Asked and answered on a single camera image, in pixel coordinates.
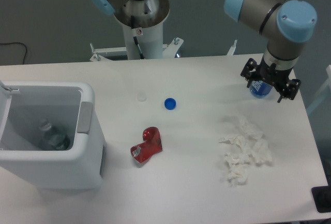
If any black floor cable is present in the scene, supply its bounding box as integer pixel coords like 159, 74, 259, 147
0, 42, 28, 66

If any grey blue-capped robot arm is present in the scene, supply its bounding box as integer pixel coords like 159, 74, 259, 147
91, 0, 317, 100

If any white metal base frame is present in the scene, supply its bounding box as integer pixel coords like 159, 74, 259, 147
89, 37, 238, 62

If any black device at edge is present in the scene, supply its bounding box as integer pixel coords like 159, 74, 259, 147
311, 186, 330, 213

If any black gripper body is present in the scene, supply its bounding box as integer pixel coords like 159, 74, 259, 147
257, 58, 291, 88

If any blue bottle cap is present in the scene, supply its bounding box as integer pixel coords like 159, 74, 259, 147
164, 98, 176, 110

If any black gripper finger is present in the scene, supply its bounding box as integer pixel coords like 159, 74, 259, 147
276, 79, 301, 103
240, 58, 260, 87

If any crushed red can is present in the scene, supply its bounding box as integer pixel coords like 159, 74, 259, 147
130, 126, 163, 168

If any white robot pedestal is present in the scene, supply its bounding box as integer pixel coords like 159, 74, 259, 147
115, 0, 170, 59

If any crumpled white tissue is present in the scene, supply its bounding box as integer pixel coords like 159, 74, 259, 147
218, 115, 273, 187

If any black cable on pedestal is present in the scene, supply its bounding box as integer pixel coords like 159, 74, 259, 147
130, 16, 145, 60

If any white bottle cap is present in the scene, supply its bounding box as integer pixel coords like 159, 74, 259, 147
137, 92, 147, 102

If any blue plastic bottle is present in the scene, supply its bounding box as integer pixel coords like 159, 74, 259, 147
249, 81, 273, 99

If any clear bottle in bin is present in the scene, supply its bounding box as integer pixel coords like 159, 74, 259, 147
39, 118, 70, 151

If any white plastic bin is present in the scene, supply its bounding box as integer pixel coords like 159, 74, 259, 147
1, 81, 107, 189

